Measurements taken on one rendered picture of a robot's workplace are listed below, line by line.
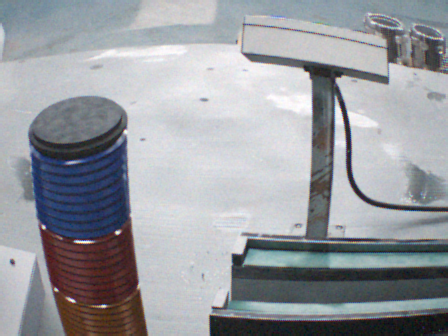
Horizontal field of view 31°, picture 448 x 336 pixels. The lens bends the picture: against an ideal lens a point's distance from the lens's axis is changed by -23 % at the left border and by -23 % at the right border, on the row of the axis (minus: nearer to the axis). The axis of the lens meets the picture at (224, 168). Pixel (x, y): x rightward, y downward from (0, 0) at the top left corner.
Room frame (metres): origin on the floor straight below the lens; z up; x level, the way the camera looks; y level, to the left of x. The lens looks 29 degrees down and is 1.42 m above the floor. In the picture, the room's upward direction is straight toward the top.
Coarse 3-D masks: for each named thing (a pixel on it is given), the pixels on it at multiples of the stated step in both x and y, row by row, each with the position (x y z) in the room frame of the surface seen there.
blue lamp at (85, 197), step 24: (120, 144) 0.40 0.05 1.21; (48, 168) 0.39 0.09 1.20; (72, 168) 0.38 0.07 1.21; (96, 168) 0.39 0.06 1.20; (120, 168) 0.40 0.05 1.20; (48, 192) 0.39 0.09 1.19; (72, 192) 0.38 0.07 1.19; (96, 192) 0.39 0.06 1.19; (120, 192) 0.40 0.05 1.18; (48, 216) 0.39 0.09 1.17; (72, 216) 0.38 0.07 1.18; (96, 216) 0.39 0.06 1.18; (120, 216) 0.40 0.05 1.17
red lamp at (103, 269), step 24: (48, 240) 0.39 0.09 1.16; (72, 240) 0.38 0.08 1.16; (96, 240) 0.39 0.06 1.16; (120, 240) 0.40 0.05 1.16; (48, 264) 0.40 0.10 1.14; (72, 264) 0.38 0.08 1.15; (96, 264) 0.39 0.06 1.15; (120, 264) 0.40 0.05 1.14; (72, 288) 0.39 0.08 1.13; (96, 288) 0.38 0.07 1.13; (120, 288) 0.39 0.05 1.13
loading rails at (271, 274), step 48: (240, 240) 0.76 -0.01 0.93; (288, 240) 0.76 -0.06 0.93; (336, 240) 0.75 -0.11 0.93; (384, 240) 0.74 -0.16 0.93; (432, 240) 0.73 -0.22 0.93; (240, 288) 0.73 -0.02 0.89; (288, 288) 0.72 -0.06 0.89; (336, 288) 0.71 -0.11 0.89; (384, 288) 0.70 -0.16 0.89; (432, 288) 0.69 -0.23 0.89
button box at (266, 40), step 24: (264, 24) 0.94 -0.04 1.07; (288, 24) 0.94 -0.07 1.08; (312, 24) 0.94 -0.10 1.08; (264, 48) 0.93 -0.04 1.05; (288, 48) 0.92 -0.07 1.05; (312, 48) 0.92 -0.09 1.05; (336, 48) 0.92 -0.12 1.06; (360, 48) 0.92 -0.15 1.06; (384, 48) 0.91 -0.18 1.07; (360, 72) 0.90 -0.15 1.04; (384, 72) 0.90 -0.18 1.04
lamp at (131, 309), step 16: (64, 304) 0.39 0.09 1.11; (80, 304) 0.38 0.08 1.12; (96, 304) 0.39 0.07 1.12; (112, 304) 0.39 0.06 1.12; (128, 304) 0.40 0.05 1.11; (64, 320) 0.39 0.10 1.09; (80, 320) 0.38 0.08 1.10; (96, 320) 0.38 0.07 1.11; (112, 320) 0.39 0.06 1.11; (128, 320) 0.39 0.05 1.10; (144, 320) 0.41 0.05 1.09
